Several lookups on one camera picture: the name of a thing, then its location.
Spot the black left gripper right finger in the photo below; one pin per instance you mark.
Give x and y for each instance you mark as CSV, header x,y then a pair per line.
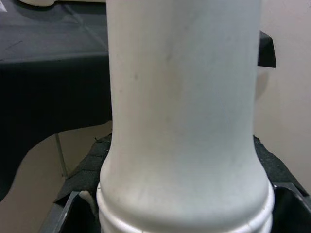
x,y
286,194

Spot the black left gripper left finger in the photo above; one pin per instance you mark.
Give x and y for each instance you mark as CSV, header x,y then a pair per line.
x,y
82,174

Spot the white plastic table leg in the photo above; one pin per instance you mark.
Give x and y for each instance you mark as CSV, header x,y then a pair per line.
x,y
182,109

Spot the grey metal table leg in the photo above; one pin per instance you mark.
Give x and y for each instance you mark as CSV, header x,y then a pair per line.
x,y
60,155

